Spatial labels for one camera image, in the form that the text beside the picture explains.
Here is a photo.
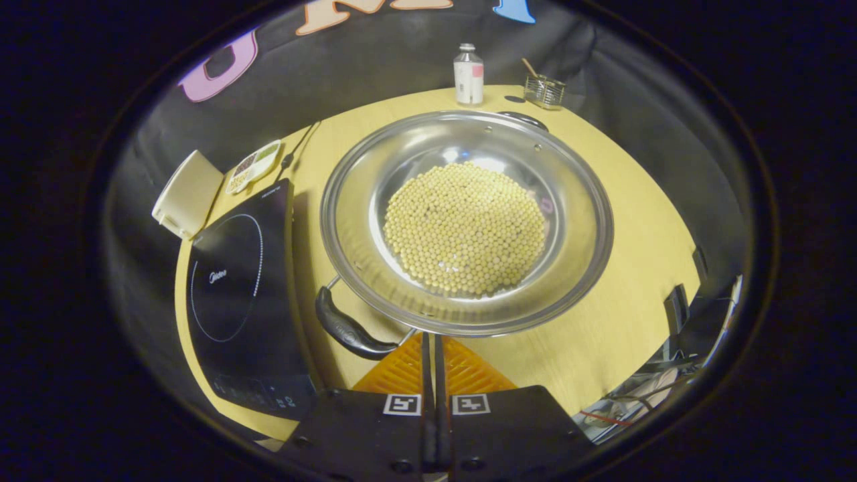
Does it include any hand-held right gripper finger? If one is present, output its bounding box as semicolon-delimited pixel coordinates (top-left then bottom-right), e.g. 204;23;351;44
278;333;437;482
435;333;597;482

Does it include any black induction cooktop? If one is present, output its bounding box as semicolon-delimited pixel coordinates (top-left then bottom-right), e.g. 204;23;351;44
185;177;322;421

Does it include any stainless steel pot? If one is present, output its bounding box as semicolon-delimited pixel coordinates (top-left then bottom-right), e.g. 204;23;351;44
315;109;615;362

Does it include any pile of yellow soybeans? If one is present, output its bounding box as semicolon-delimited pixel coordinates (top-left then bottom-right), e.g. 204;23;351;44
383;162;548;299

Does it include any white divided dish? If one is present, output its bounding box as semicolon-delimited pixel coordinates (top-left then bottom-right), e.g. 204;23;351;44
226;139;283;195

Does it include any white box appliance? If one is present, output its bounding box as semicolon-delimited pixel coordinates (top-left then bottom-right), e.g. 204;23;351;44
151;150;225;240

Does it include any clear bottle with pink label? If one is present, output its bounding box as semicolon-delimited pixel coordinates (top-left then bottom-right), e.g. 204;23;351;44
453;43;485;106

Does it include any tangle of cables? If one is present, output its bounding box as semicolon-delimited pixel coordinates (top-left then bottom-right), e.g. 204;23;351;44
576;372;707;444

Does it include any black metal bracket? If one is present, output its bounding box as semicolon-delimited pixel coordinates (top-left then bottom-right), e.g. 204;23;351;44
664;285;690;335

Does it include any black cable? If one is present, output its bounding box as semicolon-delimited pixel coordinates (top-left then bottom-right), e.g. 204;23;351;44
275;120;322;181

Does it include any metal wire holder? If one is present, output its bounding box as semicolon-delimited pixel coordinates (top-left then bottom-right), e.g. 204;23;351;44
524;72;566;110

